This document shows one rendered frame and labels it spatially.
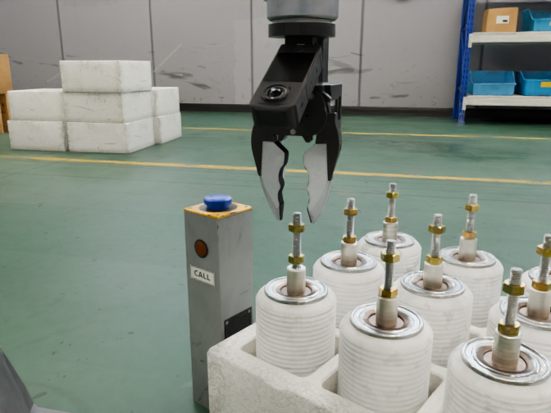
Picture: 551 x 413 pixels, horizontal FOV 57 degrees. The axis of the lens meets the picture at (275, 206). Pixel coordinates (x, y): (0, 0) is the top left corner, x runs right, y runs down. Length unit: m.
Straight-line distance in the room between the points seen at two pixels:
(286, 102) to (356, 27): 5.27
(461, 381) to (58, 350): 0.76
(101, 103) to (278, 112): 2.82
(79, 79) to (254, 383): 2.85
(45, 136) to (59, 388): 2.67
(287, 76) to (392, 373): 0.30
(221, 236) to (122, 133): 2.55
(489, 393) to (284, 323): 0.22
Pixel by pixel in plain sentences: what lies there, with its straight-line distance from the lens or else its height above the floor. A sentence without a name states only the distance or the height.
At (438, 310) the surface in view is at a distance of 0.62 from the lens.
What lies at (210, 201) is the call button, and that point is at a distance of 0.71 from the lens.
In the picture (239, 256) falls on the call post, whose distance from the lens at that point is 0.73.
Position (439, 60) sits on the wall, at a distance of 5.70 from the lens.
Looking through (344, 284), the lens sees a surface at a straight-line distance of 0.67.
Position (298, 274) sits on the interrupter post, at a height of 0.28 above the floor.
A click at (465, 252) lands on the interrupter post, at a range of 0.75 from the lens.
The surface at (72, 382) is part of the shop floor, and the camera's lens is 0.96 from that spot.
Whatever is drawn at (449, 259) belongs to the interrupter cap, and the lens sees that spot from 0.74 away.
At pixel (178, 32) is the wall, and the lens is 6.25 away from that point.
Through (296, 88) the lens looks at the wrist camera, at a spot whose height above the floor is 0.49.
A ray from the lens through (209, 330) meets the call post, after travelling 0.77.
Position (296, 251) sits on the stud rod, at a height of 0.30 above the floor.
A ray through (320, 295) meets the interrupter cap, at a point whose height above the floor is 0.25.
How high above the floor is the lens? 0.51
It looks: 15 degrees down
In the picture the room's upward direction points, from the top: straight up
